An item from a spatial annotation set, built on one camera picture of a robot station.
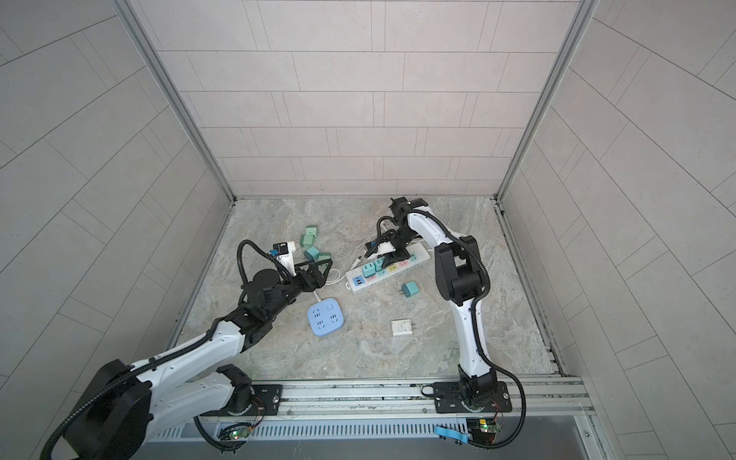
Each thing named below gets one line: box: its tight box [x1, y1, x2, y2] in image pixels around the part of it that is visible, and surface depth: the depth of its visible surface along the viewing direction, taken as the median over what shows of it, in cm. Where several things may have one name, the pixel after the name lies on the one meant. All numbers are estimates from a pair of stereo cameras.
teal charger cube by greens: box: [303, 246, 321, 262], surface depth 99 cm
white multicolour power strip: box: [345, 242, 432, 295], surface depth 93 cm
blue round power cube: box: [307, 298, 345, 337], surface depth 84 cm
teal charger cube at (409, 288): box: [398, 280, 419, 299], surface depth 91 cm
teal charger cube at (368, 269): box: [362, 261, 376, 278], surface depth 91 cm
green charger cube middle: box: [299, 234, 316, 249], surface depth 104 cm
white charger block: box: [391, 319, 414, 337], surface depth 83 cm
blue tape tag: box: [434, 425, 469, 444], surface depth 67 cm
